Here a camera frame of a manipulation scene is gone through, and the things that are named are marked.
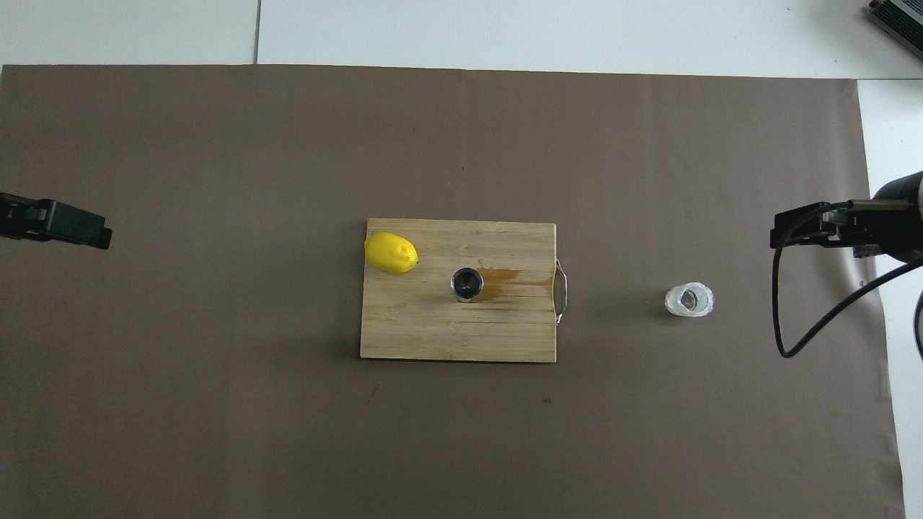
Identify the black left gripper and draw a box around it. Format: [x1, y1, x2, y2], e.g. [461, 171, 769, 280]
[0, 191, 112, 250]

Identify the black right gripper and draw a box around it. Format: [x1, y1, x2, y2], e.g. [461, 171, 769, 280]
[772, 172, 923, 264]

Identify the steel double jigger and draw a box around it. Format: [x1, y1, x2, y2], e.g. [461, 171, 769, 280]
[451, 267, 485, 302]

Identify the brown paper table mat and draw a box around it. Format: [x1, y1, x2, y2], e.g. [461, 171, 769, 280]
[0, 63, 906, 519]

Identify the grey ribbed metal device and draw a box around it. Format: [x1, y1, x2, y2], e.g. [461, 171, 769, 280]
[867, 0, 923, 51]

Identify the yellow lemon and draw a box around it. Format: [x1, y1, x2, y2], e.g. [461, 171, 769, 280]
[364, 231, 420, 275]

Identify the wooden cutting board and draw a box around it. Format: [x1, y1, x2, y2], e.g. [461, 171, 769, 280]
[359, 218, 569, 363]

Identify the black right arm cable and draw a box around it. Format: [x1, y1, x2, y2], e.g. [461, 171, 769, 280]
[772, 204, 923, 359]

